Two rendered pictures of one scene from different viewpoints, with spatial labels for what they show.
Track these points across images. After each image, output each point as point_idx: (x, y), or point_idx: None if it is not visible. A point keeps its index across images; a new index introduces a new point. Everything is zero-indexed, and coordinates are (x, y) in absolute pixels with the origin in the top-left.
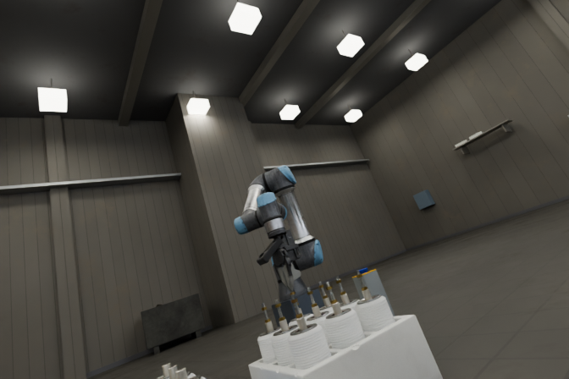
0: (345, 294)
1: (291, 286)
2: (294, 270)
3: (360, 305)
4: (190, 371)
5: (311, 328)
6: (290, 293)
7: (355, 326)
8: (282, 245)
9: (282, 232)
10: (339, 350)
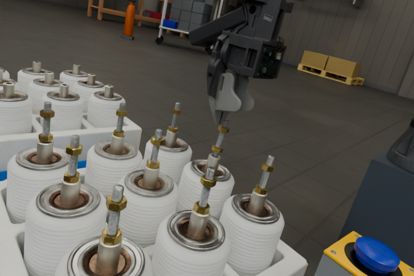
0: (194, 214)
1: (212, 114)
2: (228, 92)
3: (84, 240)
4: (67, 99)
5: (16, 161)
6: (402, 153)
7: (27, 238)
8: (241, 29)
9: None
10: (18, 227)
